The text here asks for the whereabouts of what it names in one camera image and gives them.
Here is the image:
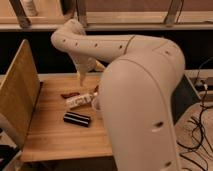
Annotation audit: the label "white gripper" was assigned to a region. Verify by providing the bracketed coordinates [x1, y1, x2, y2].
[71, 54, 105, 86]

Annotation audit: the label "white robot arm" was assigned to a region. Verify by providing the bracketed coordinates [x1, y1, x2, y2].
[51, 19, 185, 171]

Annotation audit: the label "orange round plate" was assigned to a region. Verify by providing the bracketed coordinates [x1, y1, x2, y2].
[94, 85, 99, 93]

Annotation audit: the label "clear plastic cup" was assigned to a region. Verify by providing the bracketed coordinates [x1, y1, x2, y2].
[91, 97, 102, 118]

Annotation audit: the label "white plastic bottle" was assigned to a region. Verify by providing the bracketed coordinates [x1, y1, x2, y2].
[66, 93, 97, 109]

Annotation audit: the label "brown chocolate bar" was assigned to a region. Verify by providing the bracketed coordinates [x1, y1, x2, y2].
[61, 92, 80, 99]

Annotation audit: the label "black rectangular box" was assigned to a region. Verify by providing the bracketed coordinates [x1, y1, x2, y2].
[63, 112, 91, 127]

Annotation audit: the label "wooden side board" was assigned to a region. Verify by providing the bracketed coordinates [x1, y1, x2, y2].
[0, 39, 40, 148]

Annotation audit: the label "wooden shelf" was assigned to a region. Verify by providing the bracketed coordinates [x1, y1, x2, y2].
[0, 0, 213, 31]

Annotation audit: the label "black cables on floor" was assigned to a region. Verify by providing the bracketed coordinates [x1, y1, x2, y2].
[176, 56, 213, 171]

